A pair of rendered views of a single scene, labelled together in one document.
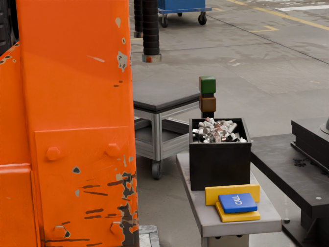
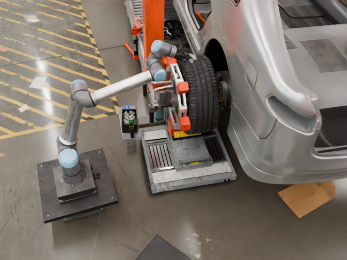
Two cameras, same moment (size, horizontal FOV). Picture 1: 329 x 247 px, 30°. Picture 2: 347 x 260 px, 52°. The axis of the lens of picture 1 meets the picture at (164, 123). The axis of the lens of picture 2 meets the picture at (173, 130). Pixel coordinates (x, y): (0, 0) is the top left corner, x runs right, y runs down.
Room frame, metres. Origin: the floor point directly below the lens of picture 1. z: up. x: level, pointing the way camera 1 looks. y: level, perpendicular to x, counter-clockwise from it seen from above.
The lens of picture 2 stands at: (3.71, -0.09, 2.87)
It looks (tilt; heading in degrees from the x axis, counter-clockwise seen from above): 47 degrees down; 171
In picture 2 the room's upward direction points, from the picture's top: 3 degrees clockwise
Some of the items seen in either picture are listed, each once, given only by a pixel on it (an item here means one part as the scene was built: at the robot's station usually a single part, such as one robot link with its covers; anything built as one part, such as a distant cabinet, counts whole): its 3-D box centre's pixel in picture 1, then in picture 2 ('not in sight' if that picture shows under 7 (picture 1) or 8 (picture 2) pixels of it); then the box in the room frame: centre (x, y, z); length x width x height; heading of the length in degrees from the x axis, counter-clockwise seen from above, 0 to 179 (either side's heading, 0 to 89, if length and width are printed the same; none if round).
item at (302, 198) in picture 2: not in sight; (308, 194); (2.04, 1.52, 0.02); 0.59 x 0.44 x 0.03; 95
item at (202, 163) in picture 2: not in sight; (188, 147); (1.45, 0.44, 0.13); 0.50 x 0.36 x 0.10; 5
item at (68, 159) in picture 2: not in sight; (69, 161); (1.88, -0.62, 0.58); 0.17 x 0.15 x 0.18; 13
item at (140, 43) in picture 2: not in sight; (139, 39); (-0.29, 0.05, 0.28); 2.47 x 0.09 x 0.22; 5
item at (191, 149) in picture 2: not in sight; (190, 136); (1.47, 0.44, 0.32); 0.40 x 0.30 x 0.28; 5
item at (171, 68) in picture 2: not in sight; (175, 97); (1.49, 0.27, 0.85); 0.54 x 0.07 x 0.54; 5
